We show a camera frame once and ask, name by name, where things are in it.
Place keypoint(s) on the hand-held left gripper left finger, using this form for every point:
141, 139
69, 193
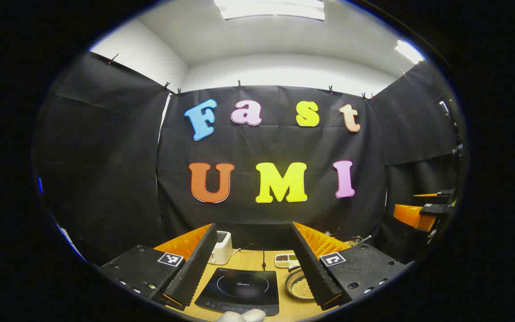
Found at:
195, 268

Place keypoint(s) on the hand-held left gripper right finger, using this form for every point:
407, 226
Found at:
311, 268

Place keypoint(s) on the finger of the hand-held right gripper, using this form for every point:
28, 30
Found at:
411, 215
445, 193

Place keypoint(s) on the pile of soybeans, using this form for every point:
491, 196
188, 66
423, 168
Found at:
302, 290

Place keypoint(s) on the black induction cooktop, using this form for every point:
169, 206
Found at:
239, 286

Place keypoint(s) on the white divided dish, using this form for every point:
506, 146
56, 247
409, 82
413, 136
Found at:
286, 261

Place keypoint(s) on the white toaster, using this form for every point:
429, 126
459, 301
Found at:
220, 248

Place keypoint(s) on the silver metal utensil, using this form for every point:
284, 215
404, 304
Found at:
366, 239

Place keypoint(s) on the white rounded object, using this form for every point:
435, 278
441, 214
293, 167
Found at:
242, 315

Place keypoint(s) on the ceiling light panel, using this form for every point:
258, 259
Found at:
271, 9
409, 51

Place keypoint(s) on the row of cloth clips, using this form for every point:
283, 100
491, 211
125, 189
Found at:
239, 83

